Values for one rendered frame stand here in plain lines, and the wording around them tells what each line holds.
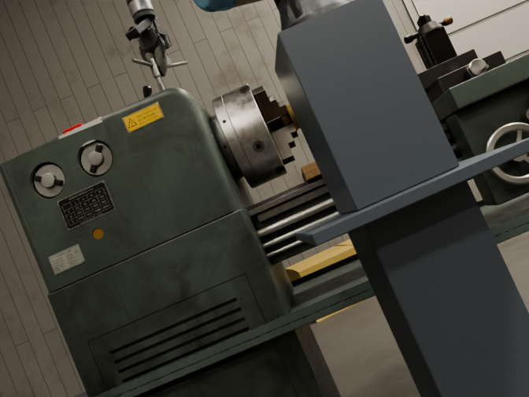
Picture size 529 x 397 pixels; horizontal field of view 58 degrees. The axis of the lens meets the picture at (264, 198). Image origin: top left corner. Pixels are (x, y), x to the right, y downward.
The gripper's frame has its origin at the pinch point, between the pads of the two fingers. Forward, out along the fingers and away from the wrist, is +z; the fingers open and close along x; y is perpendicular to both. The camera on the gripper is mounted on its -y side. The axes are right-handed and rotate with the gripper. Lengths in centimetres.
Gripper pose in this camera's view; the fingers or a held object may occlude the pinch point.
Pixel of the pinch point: (160, 72)
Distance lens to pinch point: 163.2
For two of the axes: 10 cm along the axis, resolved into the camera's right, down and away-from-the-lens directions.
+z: 3.4, 9.4, 0.0
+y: 3.8, -1.4, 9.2
